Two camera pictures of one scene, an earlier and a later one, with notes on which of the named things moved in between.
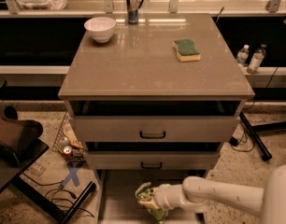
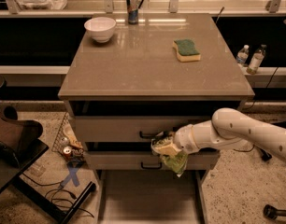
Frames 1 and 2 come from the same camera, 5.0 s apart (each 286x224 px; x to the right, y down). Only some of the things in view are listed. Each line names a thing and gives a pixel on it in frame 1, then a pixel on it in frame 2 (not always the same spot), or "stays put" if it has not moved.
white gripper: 162,196 → 183,138
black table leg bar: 62,215 stays put
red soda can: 67,152 stays put
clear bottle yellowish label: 256,60 stays put
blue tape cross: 73,175 stays put
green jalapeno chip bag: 143,193 → 177,163
